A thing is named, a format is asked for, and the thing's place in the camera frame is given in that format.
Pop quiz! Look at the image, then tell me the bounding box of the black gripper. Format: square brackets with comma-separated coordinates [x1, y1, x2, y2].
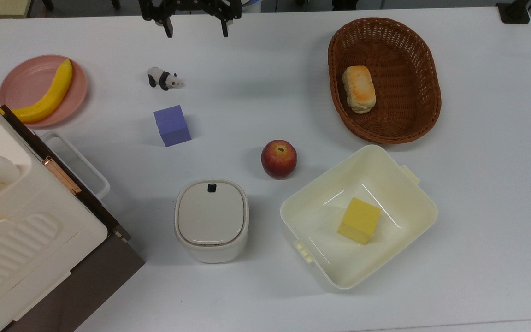
[139, 0, 243, 39]

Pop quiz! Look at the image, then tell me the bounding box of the brown drawer with white handle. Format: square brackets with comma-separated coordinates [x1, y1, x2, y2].
[0, 105, 132, 241]

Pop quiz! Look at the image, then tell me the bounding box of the cream plastic open bin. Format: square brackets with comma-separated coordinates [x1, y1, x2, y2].
[280, 144, 439, 291]

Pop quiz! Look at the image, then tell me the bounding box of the small panda figurine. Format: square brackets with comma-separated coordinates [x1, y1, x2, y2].
[147, 67, 184, 91]

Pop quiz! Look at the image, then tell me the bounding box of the purple foam cube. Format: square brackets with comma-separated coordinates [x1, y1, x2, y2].
[153, 105, 192, 148]

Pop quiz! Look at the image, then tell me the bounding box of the red apple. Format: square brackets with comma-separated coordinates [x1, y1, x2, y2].
[260, 140, 298, 180]

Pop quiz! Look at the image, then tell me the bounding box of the yellow toy banana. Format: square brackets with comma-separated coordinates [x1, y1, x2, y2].
[0, 59, 73, 124]

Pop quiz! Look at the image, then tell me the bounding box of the toasted bread loaf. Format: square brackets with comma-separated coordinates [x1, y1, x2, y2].
[342, 65, 377, 114]

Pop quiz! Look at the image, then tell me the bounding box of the pink round plate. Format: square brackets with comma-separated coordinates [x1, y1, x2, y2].
[0, 54, 89, 129]

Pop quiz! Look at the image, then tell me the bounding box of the small white lidded trash can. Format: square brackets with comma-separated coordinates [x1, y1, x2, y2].
[174, 179, 250, 264]

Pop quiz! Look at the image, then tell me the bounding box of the brown wicker basket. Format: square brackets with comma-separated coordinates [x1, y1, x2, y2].
[328, 17, 442, 145]

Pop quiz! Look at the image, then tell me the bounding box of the yellow foam cube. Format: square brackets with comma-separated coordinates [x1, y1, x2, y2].
[337, 197, 382, 245]

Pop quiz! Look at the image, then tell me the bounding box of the dark brown wooden cabinet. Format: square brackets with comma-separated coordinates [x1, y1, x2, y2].
[0, 105, 146, 332]

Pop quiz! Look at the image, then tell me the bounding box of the black stand base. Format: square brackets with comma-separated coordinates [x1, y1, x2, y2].
[495, 0, 531, 24]

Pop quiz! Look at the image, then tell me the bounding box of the copper door handle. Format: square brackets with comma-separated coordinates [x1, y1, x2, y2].
[42, 156, 83, 196]

